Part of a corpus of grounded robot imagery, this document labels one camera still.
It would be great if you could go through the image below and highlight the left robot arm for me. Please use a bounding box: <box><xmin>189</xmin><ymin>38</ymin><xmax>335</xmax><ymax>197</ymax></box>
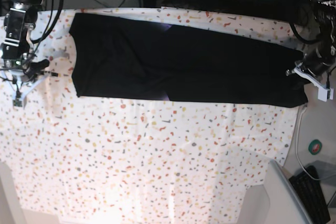
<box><xmin>290</xmin><ymin>0</ymin><xmax>335</xmax><ymax>77</ymax></box>

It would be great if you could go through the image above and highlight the white cable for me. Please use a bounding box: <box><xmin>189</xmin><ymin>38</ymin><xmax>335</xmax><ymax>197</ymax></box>
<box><xmin>295</xmin><ymin>104</ymin><xmax>322</xmax><ymax>181</ymax></box>

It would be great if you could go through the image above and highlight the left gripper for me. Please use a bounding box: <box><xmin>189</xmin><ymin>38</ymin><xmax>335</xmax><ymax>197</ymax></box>
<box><xmin>300</xmin><ymin>48</ymin><xmax>335</xmax><ymax>77</ymax></box>

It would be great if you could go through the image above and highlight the black t-shirt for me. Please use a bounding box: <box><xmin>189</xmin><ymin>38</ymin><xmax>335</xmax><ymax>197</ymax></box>
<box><xmin>69</xmin><ymin>13</ymin><xmax>308</xmax><ymax>108</ymax></box>

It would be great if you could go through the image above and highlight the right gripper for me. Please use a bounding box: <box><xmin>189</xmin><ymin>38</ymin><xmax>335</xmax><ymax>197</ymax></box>
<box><xmin>21</xmin><ymin>60</ymin><xmax>50</xmax><ymax>82</ymax></box>

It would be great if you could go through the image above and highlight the black keyboard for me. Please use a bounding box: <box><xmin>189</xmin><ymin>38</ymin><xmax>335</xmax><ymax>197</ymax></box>
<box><xmin>289</xmin><ymin>172</ymin><xmax>331</xmax><ymax>224</ymax></box>

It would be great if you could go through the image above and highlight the grey laptop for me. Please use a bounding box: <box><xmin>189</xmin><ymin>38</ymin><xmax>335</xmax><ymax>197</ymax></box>
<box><xmin>264</xmin><ymin>160</ymin><xmax>313</xmax><ymax>224</ymax></box>

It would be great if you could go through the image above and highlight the terrazzo pattern tablecloth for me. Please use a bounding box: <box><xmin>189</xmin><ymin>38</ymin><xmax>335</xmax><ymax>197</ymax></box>
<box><xmin>1</xmin><ymin>9</ymin><xmax>300</xmax><ymax>223</ymax></box>

